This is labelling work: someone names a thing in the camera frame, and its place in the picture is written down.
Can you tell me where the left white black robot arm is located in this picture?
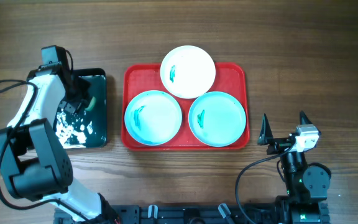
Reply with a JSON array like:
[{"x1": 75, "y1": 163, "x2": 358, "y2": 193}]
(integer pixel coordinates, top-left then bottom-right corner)
[{"x1": 0, "y1": 63, "x2": 121, "y2": 223}]

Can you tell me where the green yellow sponge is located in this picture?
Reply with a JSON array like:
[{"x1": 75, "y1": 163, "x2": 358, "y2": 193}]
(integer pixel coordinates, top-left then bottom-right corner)
[{"x1": 85, "y1": 96, "x2": 96, "y2": 111}]

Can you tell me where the light blue plate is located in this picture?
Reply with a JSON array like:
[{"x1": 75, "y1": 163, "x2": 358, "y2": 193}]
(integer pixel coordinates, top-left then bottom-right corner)
[
  {"x1": 188, "y1": 91, "x2": 247, "y2": 147},
  {"x1": 124, "y1": 90, "x2": 183, "y2": 146}
]

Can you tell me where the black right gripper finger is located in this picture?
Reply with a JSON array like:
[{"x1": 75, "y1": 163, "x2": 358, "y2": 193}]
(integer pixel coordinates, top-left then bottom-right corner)
[
  {"x1": 299, "y1": 111, "x2": 321, "y2": 136},
  {"x1": 257, "y1": 114, "x2": 273, "y2": 146}
]

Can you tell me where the red plastic tray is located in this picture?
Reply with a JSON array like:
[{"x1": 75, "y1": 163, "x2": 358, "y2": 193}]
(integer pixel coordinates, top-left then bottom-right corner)
[{"x1": 121, "y1": 62, "x2": 249, "y2": 151}]

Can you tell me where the white plate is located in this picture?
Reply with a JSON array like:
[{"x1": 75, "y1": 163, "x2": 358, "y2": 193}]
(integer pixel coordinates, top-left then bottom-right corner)
[{"x1": 160, "y1": 45, "x2": 216, "y2": 99}]

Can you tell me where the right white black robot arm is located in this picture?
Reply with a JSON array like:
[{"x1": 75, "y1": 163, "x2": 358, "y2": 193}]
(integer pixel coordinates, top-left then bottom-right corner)
[{"x1": 258, "y1": 111, "x2": 332, "y2": 223}]

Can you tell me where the black water tray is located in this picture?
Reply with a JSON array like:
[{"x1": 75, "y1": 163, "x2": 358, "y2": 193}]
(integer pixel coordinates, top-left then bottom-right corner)
[{"x1": 53, "y1": 68, "x2": 107, "y2": 149}]

